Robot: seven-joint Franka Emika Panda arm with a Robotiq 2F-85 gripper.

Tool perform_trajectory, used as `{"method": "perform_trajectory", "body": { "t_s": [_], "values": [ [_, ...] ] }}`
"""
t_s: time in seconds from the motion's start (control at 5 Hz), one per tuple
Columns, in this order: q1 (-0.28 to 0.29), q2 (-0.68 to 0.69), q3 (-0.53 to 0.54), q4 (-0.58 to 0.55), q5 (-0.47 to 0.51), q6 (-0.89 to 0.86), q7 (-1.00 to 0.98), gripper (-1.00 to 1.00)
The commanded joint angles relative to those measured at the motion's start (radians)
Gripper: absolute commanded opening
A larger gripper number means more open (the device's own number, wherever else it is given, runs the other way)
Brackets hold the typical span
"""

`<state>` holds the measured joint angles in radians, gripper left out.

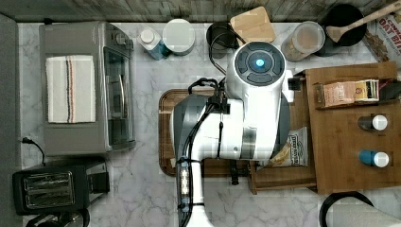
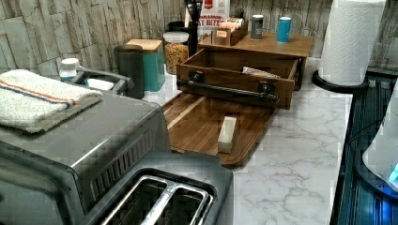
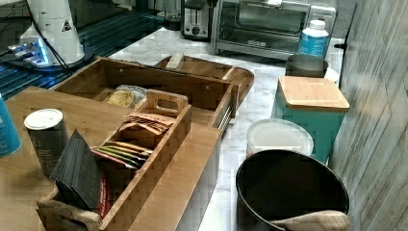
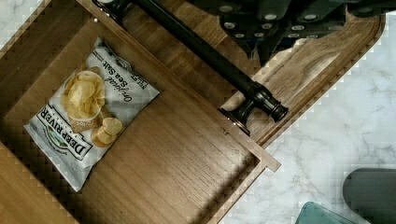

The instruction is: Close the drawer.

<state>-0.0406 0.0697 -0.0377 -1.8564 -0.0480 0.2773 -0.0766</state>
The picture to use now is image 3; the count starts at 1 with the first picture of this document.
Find grey spice shaker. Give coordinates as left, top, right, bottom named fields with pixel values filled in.
left=24, top=109, right=68, bottom=177

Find brown tea bags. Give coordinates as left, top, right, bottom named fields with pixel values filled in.
left=119, top=113, right=175, bottom=135

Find bamboo drawer cabinet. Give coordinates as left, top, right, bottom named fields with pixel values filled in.
left=0, top=87, right=221, bottom=231

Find teal canister bamboo lid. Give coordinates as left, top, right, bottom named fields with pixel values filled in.
left=271, top=76, right=349, bottom=164

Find small wooden block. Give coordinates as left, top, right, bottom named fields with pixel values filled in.
left=166, top=53, right=184, bottom=69

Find white-capped blue bottle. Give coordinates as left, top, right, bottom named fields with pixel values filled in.
left=298, top=19, right=329, bottom=59

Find clear jar white lid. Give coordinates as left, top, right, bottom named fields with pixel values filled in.
left=246, top=118, right=314, bottom=157

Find bamboo tea caddy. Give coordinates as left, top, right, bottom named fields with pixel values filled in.
left=38, top=90, right=191, bottom=231

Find blue spice shaker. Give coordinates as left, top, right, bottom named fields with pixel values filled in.
left=0, top=96, right=21, bottom=157

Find silver toaster oven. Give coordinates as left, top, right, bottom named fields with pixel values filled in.
left=211, top=0, right=337, bottom=60

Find dark grey cup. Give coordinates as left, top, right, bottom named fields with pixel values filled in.
left=285, top=54, right=328, bottom=78

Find black pot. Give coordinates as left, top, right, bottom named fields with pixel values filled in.
left=236, top=149, right=349, bottom=231

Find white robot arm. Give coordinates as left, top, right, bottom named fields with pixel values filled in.
left=20, top=0, right=85, bottom=67

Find colourful tea bags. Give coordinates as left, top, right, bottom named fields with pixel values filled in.
left=90, top=141, right=153, bottom=169

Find yellow snack packet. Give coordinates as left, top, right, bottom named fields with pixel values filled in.
left=104, top=85, right=147, bottom=108

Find bamboo drawer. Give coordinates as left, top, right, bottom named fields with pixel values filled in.
left=54, top=57, right=245, bottom=129

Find wooden serving tray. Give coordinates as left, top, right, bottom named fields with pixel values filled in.
left=155, top=56, right=254, bottom=111

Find wooden spoon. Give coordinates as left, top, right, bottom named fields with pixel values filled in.
left=270, top=210, right=350, bottom=231

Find black toaster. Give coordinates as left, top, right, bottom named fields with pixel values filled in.
left=181, top=0, right=218, bottom=41

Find black tea packets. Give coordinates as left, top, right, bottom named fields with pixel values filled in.
left=50, top=130, right=101, bottom=211

